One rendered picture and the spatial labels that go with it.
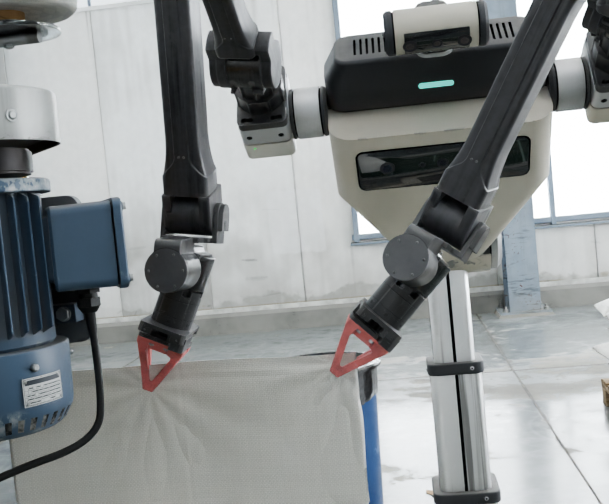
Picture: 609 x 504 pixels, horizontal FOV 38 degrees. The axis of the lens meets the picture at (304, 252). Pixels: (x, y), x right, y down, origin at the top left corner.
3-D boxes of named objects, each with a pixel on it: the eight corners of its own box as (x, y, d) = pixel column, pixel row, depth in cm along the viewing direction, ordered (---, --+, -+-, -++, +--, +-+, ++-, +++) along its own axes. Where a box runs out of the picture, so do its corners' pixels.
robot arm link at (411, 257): (492, 229, 114) (436, 198, 117) (479, 210, 103) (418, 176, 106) (444, 308, 114) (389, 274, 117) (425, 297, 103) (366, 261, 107)
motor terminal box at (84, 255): (125, 303, 98) (114, 199, 97) (137, 311, 88) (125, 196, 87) (48, 312, 95) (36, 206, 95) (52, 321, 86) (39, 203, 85)
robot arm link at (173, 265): (230, 203, 121) (171, 200, 122) (205, 200, 109) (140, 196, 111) (225, 290, 121) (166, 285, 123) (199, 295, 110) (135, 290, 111)
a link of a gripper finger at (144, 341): (120, 385, 119) (142, 320, 118) (133, 374, 126) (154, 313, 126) (166, 402, 119) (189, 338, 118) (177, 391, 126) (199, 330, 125)
